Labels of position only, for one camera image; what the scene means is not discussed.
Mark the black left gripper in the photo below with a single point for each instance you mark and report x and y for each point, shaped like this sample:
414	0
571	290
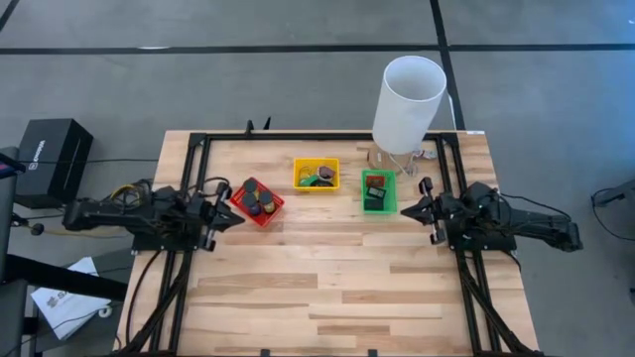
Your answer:
206	215

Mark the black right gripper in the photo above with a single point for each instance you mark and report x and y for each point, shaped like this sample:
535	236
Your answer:
449	213

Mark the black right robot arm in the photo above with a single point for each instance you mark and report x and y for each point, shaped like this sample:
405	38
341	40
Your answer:
536	223

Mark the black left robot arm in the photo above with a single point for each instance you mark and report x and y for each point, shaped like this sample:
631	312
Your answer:
109	215

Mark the red plastic basket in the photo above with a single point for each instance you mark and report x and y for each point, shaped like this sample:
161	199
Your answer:
238	203

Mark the green plastic basket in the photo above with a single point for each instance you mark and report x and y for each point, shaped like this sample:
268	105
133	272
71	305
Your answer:
392	198

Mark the yellow plastic basket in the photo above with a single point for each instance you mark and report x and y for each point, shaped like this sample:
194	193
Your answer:
296	173

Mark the white shade wooden base lamp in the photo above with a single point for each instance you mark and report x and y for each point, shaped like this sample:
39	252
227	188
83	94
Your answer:
409	99

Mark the black stand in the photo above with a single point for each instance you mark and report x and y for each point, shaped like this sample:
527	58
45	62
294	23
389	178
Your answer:
59	277

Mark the white printed paper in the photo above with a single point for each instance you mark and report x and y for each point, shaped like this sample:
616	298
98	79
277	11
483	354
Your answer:
64	307

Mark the black computer case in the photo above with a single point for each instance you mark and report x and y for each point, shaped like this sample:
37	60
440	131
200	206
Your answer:
49	154

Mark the black caster wheel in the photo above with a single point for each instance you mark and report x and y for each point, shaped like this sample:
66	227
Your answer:
37	229

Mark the black aluminium rig frame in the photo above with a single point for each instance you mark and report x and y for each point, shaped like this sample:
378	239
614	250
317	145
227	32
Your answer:
196	163

